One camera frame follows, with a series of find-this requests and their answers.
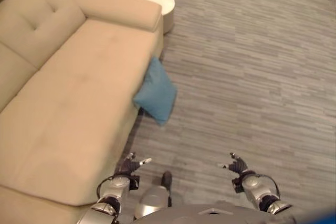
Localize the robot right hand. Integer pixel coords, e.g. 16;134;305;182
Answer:
216;152;249;175

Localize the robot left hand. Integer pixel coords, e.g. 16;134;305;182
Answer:
116;152;153;175

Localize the beige fabric sofa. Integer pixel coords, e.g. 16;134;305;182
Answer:
0;0;164;224

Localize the dark robot foot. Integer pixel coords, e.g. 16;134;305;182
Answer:
161;170;173;190

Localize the silver robot leg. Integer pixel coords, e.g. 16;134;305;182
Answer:
133;179;173;219

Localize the silver robot torso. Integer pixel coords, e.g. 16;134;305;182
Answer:
132;203;297;224

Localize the blue square cushion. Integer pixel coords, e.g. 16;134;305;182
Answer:
133;56;178;126

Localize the round cream ottoman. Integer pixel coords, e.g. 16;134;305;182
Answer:
118;0;176;36

